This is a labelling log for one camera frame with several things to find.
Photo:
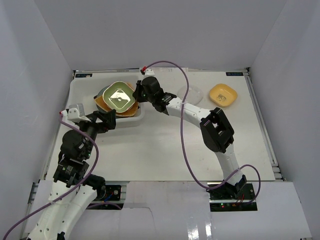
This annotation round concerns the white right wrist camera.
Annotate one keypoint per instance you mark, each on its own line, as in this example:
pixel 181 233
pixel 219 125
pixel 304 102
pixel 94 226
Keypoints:
pixel 146 71

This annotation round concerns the white plastic bin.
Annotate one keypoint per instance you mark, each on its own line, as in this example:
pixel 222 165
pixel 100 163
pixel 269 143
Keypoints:
pixel 86 85

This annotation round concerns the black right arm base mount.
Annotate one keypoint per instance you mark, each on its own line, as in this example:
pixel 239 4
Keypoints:
pixel 220 201

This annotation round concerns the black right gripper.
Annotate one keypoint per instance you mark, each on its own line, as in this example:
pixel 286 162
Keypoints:
pixel 137 94

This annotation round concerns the clear glass plate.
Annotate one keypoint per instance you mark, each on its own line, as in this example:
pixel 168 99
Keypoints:
pixel 194 94

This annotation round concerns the green square panda dish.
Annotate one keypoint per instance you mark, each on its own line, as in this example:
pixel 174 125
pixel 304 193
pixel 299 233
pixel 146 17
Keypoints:
pixel 119 96

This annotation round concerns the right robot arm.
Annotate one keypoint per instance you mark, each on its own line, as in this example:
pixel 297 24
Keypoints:
pixel 216 130

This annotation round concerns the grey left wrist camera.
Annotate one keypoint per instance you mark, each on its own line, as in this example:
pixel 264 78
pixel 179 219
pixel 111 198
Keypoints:
pixel 75 113

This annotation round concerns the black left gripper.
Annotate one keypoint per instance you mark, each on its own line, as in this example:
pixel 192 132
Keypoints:
pixel 100 120

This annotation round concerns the yellow square panda dish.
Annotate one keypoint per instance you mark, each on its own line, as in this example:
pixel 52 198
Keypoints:
pixel 223 95

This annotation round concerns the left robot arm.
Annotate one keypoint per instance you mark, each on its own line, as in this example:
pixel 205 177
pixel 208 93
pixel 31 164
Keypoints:
pixel 74 185

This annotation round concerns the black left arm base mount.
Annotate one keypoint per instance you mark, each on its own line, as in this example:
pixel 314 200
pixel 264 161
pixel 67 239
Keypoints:
pixel 108 198

